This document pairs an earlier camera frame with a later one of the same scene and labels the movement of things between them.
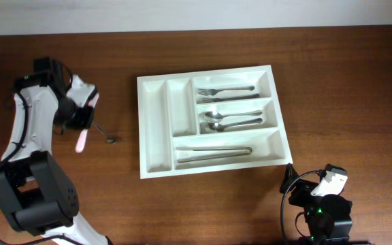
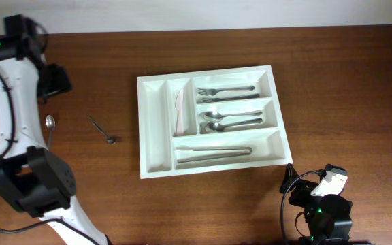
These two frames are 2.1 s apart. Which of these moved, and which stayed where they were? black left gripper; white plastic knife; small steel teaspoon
Moved: black left gripper; white plastic knife
Stayed: small steel teaspoon
